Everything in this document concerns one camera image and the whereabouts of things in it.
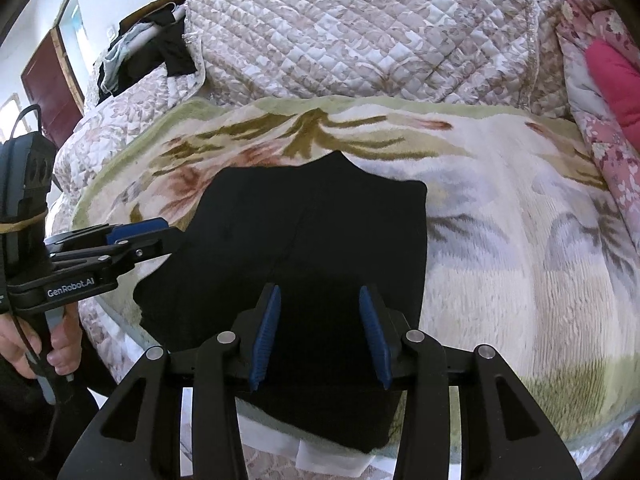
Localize black garment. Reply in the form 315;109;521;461
149;7;198;79

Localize person's left hand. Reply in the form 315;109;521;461
0;304;84;381

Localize pink floral comforter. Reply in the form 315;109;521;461
555;0;640;221

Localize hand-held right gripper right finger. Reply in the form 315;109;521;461
359;284;583;480

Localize person's dark clothing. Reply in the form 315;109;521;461
0;345;121;480

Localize light blue garment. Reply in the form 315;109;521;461
96;24;152;97

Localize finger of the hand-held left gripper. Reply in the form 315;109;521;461
45;217;171;253
49;226;184;274

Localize black pants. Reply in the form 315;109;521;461
132;152;429;453

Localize brown wooden door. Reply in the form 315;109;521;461
20;27;86;136

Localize floral plush blanket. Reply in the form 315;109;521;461
70;95;640;456

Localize beige quilted bedspread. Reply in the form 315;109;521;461
52;0;576;480

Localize white folded cloth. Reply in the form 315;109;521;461
294;437;367;477

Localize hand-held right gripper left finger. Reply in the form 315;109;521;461
57;283;282;480

